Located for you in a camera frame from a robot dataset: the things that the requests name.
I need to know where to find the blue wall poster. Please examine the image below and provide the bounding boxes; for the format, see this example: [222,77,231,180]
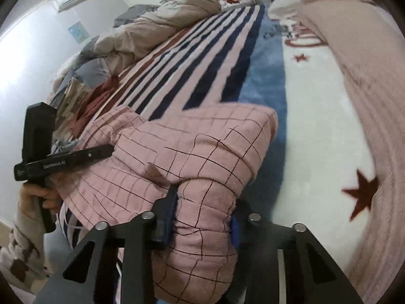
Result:
[68,21,90,44]

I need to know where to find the dark red garment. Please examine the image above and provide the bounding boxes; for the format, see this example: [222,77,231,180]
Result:
[69,75,119,139]

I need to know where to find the beige grey duvet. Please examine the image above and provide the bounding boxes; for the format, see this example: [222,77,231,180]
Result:
[52,0,221,94]

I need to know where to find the striped fleece bed blanket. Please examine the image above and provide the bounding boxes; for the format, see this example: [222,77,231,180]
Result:
[47,3,380,254]

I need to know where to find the grey blue cloth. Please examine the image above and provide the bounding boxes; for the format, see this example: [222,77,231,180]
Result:
[50,139,82,155]

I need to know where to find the camouflage patterned garment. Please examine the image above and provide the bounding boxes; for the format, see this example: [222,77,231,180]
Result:
[54,78,92,141]

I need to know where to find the pink ribbed knit pillow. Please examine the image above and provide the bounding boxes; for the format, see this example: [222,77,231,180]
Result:
[299,0,404,303]

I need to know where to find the white cable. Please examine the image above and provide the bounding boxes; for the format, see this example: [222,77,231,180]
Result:
[58,202,87,248]

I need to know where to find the pink checked pants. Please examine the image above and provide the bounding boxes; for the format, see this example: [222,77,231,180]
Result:
[51,103,278,303]

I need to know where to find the person's left hand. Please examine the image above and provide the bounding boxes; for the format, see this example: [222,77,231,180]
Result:
[18,183,62,220]

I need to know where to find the patterned fleece sleeve forearm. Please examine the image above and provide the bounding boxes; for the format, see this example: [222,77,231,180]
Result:
[1,209,46,292]

